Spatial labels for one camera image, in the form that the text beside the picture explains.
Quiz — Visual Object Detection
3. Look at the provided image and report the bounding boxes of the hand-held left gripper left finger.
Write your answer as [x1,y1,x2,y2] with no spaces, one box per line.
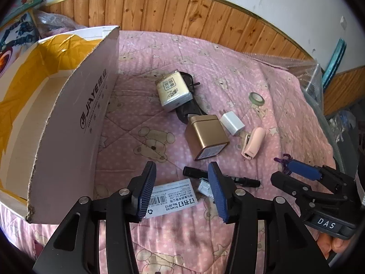
[33,161,157,274]

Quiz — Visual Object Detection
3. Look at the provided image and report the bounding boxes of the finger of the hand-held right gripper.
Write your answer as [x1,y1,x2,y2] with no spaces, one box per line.
[270,171,317,206]
[287,160,357,196]

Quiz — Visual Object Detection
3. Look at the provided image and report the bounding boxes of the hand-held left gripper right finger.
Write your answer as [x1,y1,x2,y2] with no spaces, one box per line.
[208,162,328,274]

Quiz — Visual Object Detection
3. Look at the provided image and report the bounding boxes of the purple hair clip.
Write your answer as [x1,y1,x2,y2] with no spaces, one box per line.
[274,153,293,175]

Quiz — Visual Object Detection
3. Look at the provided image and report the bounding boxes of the beige tissue pack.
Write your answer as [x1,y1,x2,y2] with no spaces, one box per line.
[155,70,194,112]

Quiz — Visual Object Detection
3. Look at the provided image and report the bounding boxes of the large cardboard box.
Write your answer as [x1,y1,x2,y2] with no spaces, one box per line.
[0,26,120,224]

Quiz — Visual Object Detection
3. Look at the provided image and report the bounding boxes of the person's right hand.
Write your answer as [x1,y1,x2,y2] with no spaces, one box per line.
[317,232,352,255]

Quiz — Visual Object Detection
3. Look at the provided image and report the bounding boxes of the small white plastic connector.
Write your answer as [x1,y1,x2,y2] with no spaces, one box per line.
[197,182,214,197]

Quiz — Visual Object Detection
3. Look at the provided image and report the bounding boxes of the black marker pen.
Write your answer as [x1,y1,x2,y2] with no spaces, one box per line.
[182,166,261,188]

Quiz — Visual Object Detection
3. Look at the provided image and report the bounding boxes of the white staples box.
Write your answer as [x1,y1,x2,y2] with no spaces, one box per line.
[142,178,206,219]

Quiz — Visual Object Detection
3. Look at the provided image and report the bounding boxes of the pink mini stapler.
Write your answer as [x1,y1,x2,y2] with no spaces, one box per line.
[241,127,266,160]

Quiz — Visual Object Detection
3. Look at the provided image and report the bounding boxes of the clear plastic storage bin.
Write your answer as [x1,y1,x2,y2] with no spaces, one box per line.
[301,61,365,203]

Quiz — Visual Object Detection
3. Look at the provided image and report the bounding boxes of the gold tin box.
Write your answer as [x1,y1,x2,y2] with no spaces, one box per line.
[185,115,230,161]

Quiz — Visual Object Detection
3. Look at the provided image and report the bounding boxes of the white charger plug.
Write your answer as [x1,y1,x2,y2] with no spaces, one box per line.
[219,110,246,136]

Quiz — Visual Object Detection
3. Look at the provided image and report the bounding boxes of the black plastic object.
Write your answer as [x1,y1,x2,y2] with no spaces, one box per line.
[175,71,210,124]

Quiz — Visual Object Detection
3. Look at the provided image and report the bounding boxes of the green washi tape roll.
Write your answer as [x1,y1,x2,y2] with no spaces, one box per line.
[249,92,265,105]

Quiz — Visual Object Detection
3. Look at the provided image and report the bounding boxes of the bubble wrap sheet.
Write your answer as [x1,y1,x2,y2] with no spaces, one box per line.
[249,52,327,99]

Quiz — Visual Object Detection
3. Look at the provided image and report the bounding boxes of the teal flat board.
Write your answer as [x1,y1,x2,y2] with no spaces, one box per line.
[324,38,348,84]

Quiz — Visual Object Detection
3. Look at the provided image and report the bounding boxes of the crumpled clear plastic bag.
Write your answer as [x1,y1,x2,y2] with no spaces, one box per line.
[34,9,87,36]

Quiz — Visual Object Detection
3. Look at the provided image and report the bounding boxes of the robot print poster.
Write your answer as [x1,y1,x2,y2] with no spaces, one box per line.
[0,11,41,77]

